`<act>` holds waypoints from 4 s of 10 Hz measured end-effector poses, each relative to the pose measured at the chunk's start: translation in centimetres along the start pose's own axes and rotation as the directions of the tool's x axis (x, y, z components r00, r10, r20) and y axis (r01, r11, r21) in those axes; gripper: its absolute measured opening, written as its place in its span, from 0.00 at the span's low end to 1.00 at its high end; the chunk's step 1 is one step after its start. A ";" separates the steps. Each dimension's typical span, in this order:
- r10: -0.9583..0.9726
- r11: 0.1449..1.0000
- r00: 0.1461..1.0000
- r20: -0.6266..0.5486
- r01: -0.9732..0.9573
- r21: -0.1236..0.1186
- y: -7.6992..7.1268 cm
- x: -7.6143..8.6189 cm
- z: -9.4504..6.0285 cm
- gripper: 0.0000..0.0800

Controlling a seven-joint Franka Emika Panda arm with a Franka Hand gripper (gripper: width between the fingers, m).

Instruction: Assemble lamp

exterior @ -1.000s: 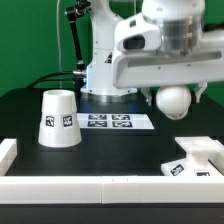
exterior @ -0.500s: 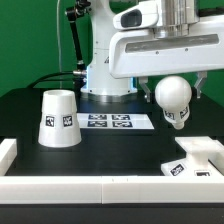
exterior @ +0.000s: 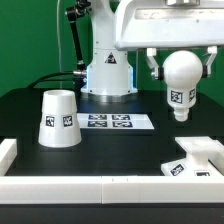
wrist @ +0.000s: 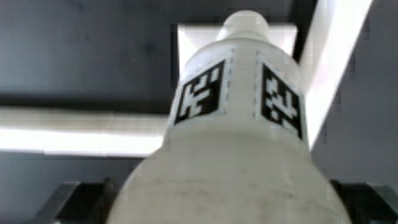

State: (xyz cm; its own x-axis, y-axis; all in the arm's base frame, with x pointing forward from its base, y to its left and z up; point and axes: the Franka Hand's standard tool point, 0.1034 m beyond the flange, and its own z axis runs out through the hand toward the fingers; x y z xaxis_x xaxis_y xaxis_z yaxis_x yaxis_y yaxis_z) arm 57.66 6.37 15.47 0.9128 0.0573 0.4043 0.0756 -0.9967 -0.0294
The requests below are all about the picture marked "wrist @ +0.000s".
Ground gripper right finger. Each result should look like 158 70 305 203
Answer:
330 180 398 224

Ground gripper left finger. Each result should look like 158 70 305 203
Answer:
25 178 115 224

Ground white lamp bulb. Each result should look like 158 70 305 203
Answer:
106 10 351 224

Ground white lamp base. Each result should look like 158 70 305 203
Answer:
177 21 296 83

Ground white front wall bar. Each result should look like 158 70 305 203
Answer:
0 107 167 157

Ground white right wall block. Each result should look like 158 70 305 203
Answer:
300 0 373 146

